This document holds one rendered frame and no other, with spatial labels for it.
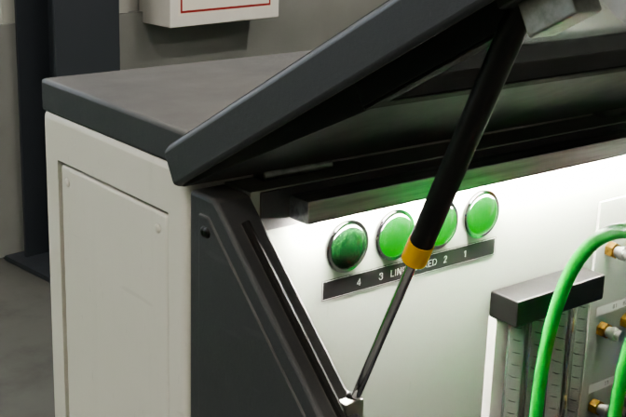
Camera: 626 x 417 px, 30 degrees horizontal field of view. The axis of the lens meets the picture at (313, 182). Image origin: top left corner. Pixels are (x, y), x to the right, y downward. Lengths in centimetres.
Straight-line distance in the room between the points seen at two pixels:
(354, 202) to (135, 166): 21
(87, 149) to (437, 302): 38
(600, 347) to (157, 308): 58
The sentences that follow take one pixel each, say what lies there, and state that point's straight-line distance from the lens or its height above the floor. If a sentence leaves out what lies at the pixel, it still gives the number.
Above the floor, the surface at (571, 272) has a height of 136.
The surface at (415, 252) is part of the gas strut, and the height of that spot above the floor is 146.
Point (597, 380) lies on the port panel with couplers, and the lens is 146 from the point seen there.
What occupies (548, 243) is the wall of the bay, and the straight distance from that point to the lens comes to 131.
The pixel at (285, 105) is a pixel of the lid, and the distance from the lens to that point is 85.
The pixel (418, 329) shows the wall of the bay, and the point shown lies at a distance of 120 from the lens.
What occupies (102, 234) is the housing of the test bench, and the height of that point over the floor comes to 136.
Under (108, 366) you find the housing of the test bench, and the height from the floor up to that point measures 122.
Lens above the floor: 174
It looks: 16 degrees down
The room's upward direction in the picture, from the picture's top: 2 degrees clockwise
